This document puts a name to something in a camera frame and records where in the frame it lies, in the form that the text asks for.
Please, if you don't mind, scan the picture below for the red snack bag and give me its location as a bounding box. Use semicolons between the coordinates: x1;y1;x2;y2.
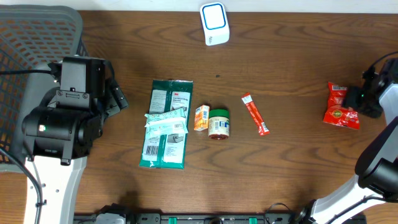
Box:
323;82;360;129

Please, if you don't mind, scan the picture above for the green 3M gloves package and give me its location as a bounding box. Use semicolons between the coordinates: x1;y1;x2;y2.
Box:
139;80;193;169

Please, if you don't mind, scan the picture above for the red instant coffee stick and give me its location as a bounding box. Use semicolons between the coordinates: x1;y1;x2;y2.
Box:
241;93;270;136

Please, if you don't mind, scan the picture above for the orange snack packet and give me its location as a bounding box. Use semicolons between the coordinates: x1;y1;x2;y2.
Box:
194;105;210;131

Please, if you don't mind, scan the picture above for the green lid jar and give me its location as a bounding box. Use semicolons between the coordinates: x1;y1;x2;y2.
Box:
208;109;230;140

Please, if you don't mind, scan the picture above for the pale green wipes pack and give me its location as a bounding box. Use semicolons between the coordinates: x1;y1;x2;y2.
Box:
145;108;188;139

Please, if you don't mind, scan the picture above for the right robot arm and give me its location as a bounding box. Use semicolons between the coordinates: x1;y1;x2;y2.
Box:
293;52;397;223

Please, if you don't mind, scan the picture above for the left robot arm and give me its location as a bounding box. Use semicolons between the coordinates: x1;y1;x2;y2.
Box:
21;56;128;223

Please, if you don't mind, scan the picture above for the white barcode scanner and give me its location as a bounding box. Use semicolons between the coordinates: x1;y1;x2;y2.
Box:
200;2;230;46

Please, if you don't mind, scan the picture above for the grey plastic mesh basket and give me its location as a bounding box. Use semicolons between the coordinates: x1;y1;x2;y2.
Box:
1;5;88;161

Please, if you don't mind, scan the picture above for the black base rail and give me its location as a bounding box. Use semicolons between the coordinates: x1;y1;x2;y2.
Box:
74;212;368;224

